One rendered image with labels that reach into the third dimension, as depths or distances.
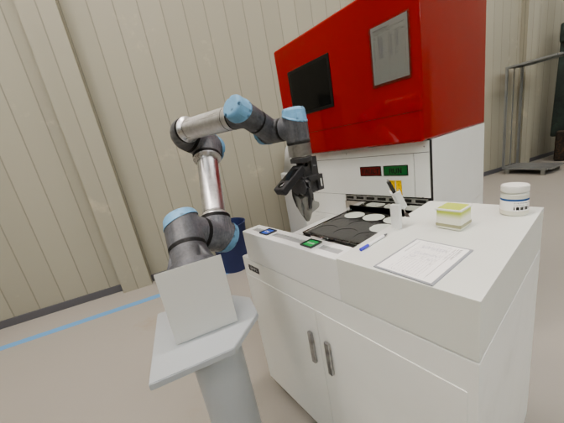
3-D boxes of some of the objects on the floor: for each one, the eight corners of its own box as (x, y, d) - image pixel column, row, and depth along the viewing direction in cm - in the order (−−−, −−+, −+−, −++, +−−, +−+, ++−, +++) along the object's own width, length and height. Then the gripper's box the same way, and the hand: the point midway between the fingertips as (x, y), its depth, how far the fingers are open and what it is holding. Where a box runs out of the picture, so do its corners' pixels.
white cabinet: (342, 326, 184) (326, 217, 164) (525, 427, 109) (540, 248, 88) (270, 389, 148) (239, 258, 127) (472, 604, 73) (477, 370, 52)
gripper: (321, 154, 83) (330, 216, 89) (303, 155, 90) (311, 214, 96) (302, 159, 79) (312, 225, 84) (284, 160, 86) (294, 221, 91)
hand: (305, 217), depth 88 cm, fingers closed
